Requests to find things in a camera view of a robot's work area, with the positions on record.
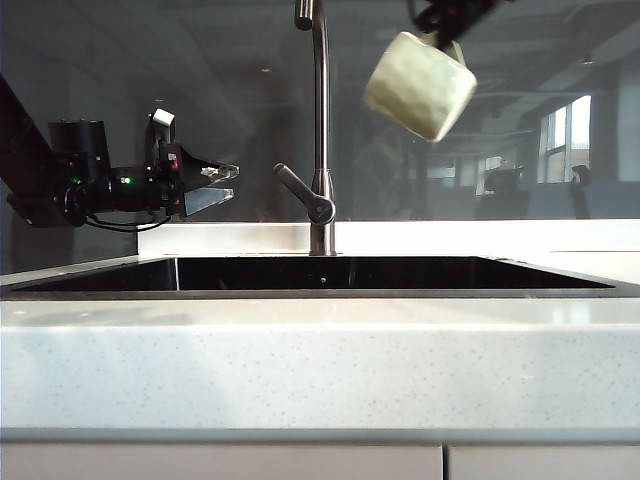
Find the wide grey cabinet door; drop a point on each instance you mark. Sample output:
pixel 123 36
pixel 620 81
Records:
pixel 220 464

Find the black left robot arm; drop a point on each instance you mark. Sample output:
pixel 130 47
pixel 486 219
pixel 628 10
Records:
pixel 30 165

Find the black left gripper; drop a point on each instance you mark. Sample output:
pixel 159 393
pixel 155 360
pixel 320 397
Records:
pixel 167 180

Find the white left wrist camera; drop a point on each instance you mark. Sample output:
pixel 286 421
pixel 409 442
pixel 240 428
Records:
pixel 163 120

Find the narrow grey cabinet door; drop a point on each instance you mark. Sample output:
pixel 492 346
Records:
pixel 545 464

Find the white backsplash ledge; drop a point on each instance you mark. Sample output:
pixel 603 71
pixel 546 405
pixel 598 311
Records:
pixel 220 237

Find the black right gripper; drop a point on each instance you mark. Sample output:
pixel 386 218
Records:
pixel 465 12

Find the black undermount sink basin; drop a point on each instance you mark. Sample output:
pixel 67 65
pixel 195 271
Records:
pixel 325 274

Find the stainless steel gooseneck faucet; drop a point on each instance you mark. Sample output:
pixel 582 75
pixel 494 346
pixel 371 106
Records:
pixel 321 100

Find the pale green ceramic mug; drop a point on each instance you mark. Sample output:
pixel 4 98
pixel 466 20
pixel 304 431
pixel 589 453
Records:
pixel 422 87

